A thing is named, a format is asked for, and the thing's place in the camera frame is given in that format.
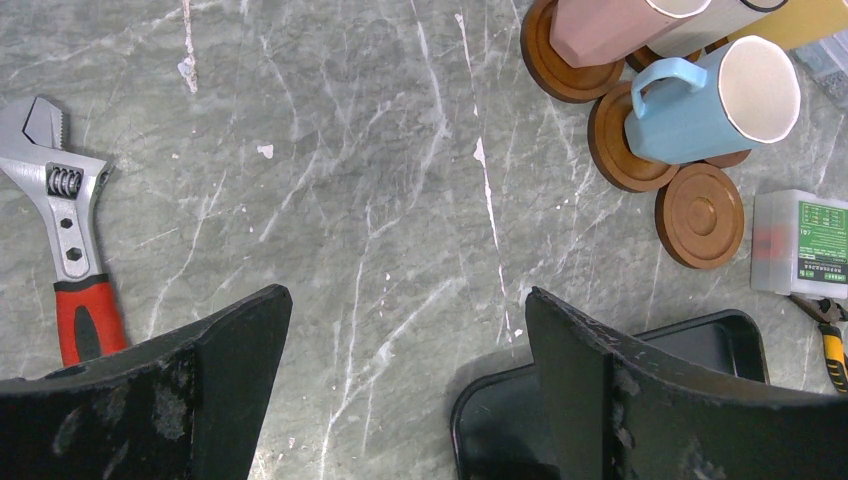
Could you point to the white ribbed mug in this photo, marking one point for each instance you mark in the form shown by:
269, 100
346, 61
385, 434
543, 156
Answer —
719, 19

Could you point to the light blue mug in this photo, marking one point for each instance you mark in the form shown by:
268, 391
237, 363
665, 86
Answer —
743, 95

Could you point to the clear plastic organizer box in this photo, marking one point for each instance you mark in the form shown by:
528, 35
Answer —
825, 61

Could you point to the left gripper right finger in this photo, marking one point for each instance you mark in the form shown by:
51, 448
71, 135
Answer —
619, 408

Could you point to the yellow handled pliers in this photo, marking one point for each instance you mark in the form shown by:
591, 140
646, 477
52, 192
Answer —
828, 313

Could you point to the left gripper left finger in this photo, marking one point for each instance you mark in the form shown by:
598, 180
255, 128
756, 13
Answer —
187, 404

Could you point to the black plastic tray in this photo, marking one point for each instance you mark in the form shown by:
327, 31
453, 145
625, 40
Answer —
500, 430

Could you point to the red handled adjustable wrench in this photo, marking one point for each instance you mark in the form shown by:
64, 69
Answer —
64, 187

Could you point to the green screw bit box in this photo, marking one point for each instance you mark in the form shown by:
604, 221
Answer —
799, 245

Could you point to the pink mug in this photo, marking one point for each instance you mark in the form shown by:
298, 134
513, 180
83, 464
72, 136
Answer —
595, 32

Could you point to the brown wooden coaster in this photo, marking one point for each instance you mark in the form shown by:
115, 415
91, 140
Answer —
553, 74
716, 45
645, 56
610, 150
699, 217
728, 160

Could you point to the yellow mug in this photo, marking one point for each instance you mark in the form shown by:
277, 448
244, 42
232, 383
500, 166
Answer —
798, 22

